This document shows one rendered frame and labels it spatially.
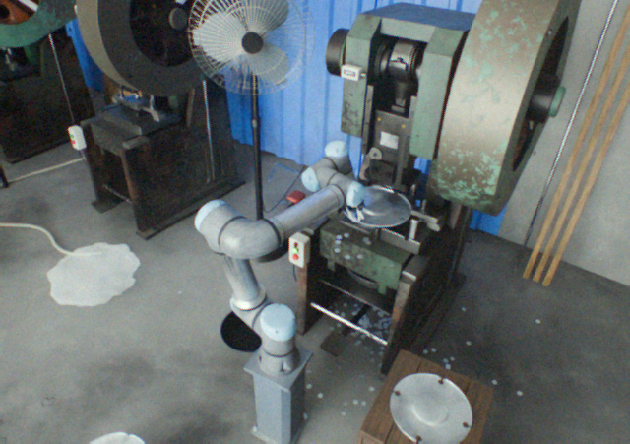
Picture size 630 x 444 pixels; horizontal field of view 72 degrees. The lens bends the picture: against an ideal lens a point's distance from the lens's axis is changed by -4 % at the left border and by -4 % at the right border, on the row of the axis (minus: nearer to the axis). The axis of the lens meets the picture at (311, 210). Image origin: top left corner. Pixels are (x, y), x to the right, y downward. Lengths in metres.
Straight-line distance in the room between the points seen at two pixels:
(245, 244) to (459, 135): 0.65
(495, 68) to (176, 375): 1.82
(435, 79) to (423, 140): 0.22
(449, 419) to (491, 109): 1.07
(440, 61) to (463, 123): 0.34
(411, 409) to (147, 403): 1.15
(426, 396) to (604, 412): 1.00
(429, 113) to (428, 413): 1.05
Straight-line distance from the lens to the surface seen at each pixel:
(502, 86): 1.23
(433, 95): 1.59
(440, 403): 1.78
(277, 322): 1.51
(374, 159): 1.80
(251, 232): 1.21
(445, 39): 1.58
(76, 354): 2.49
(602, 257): 3.20
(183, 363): 2.30
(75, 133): 3.14
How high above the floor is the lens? 1.81
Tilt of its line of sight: 35 degrees down
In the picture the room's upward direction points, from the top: 2 degrees clockwise
